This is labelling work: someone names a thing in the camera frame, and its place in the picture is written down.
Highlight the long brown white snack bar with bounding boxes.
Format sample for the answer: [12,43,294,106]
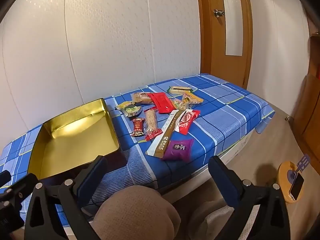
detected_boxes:
[146,109,185,159]

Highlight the beige pastry packet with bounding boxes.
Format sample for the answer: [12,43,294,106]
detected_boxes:
[131,92,153,105]

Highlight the gold tin tray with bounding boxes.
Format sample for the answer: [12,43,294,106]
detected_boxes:
[28,99,120,179]

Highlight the red white wafer packet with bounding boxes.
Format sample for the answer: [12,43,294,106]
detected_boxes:
[175,109,201,135]

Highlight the sesame bar red ends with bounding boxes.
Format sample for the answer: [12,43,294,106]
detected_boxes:
[144,107,163,141]

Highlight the orange peanut snack bag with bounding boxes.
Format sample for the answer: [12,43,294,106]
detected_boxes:
[171,92,203,110]

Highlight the green-edged cracker packet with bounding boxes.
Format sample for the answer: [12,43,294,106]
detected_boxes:
[167,86,193,95]

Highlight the smartphone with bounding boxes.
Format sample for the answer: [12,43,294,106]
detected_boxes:
[289,172,304,201]

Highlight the purple snack packet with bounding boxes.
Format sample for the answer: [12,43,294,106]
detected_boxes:
[162,139,194,162]

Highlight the yellow green snack pouch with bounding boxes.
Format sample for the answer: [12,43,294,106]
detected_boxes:
[116,101,142,118]

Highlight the metal door knob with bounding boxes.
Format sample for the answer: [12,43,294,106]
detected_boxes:
[213,9,225,18]

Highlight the round wooden stool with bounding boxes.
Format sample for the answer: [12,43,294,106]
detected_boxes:
[277,161,305,204]

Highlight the red snack packet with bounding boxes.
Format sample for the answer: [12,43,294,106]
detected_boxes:
[148,92,176,114]

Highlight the small red candy packet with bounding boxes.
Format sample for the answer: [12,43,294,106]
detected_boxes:
[131,118,145,137]

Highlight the blue plaid tablecloth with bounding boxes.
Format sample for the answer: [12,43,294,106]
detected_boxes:
[1,74,274,217]

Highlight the wooden door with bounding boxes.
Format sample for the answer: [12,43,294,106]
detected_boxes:
[198,0,253,88]

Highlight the left knee beige trousers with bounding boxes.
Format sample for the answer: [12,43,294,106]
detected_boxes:
[92,185,181,239]

